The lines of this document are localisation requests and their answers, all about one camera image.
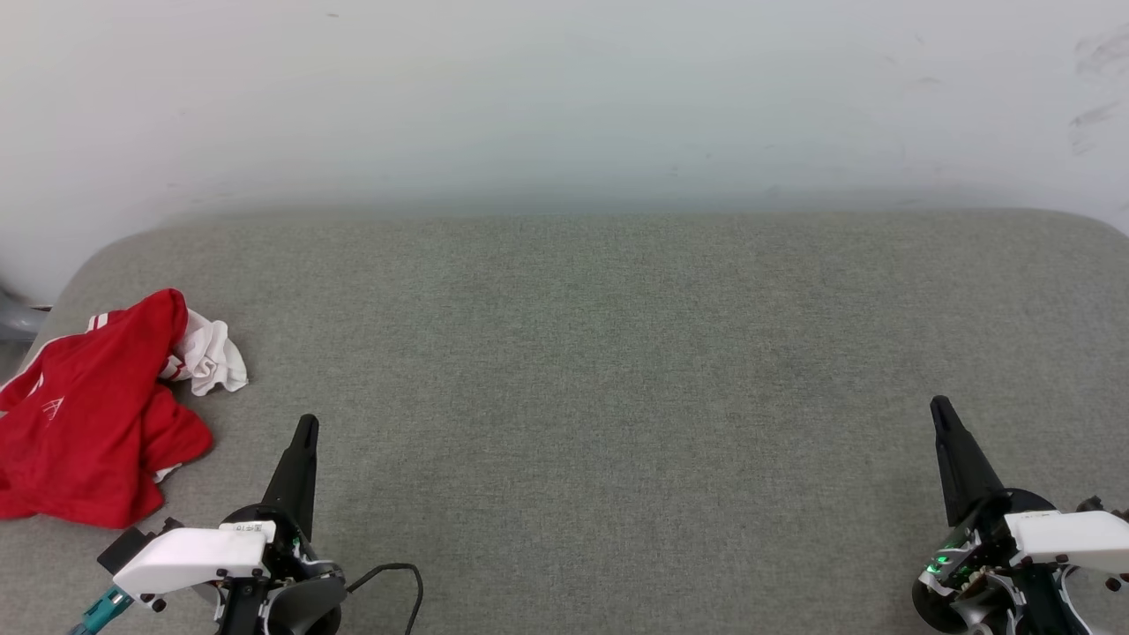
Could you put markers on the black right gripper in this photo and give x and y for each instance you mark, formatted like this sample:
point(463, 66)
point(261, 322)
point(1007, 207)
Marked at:
point(975, 564)

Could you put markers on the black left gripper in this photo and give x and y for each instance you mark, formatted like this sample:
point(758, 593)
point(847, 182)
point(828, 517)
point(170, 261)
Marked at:
point(282, 551)

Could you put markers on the red and white jersey shirt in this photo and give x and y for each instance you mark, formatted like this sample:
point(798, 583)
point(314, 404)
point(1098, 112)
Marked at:
point(88, 423)

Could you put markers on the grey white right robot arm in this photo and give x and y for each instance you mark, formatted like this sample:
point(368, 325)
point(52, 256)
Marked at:
point(1094, 608)

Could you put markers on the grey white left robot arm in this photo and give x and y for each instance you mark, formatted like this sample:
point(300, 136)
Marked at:
point(304, 608)

